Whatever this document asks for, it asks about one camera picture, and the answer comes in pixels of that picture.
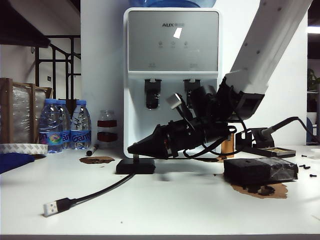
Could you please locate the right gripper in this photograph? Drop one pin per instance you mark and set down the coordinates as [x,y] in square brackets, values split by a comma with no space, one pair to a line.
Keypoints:
[195,132]

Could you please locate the silver USB flash drive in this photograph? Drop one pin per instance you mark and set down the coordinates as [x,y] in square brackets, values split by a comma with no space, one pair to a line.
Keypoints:
[136,158]

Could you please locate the black sponge block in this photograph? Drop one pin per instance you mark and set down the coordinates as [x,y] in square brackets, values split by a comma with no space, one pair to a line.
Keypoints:
[245,171]

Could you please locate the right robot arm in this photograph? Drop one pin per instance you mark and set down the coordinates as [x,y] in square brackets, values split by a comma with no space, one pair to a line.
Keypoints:
[270,45]

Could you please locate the black USB hub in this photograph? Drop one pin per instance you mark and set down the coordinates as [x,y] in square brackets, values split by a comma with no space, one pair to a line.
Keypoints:
[145,167]

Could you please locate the clear jar with red bands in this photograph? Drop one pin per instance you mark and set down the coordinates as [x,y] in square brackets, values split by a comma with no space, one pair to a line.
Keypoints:
[107,123]

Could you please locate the black marker pen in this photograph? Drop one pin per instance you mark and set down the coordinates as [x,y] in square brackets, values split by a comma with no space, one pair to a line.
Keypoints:
[91,150]

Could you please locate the clear water bottle blue cap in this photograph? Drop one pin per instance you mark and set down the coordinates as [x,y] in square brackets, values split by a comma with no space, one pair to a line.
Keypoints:
[80,125]
[65,120]
[50,120]

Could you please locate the gold metal cylinder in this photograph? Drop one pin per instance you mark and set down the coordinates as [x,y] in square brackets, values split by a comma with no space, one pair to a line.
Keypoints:
[228,150]

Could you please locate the white AUX water dispenser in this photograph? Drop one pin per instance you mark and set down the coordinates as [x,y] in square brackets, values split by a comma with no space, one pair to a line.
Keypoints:
[172,50]

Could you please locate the black foam scrap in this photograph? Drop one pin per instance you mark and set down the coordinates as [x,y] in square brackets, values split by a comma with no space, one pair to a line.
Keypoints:
[252,190]
[266,191]

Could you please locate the black soldering iron stand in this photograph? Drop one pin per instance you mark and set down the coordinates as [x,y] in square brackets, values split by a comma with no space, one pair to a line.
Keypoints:
[275,152]

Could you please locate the black soldering iron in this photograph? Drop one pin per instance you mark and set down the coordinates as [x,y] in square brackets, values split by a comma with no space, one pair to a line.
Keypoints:
[275,126]

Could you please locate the white double-sided tape roll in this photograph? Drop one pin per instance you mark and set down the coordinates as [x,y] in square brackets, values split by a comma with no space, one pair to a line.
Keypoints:
[22,149]

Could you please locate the brown paper with black pieces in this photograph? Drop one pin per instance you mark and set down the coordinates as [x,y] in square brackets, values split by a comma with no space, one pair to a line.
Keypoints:
[277,191]

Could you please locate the wooden crate with plastic wrap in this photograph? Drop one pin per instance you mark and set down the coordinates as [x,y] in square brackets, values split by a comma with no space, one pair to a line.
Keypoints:
[21,112]

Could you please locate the black stair railing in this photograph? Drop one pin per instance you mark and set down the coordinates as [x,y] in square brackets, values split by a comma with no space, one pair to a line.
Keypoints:
[37,65]

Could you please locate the blue cloth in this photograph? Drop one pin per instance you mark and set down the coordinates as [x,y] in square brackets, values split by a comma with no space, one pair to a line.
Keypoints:
[12,162]

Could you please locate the blue round background object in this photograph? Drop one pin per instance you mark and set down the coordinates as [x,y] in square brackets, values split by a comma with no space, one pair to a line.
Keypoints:
[309,128]

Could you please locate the ceiling light strip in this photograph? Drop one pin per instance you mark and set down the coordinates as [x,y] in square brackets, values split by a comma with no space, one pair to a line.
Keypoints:
[314,29]

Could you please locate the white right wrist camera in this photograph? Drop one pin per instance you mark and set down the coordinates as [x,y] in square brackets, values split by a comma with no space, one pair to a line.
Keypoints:
[173,101]

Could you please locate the small round wall fixture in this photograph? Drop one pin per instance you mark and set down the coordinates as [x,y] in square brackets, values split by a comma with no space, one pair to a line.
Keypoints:
[32,51]

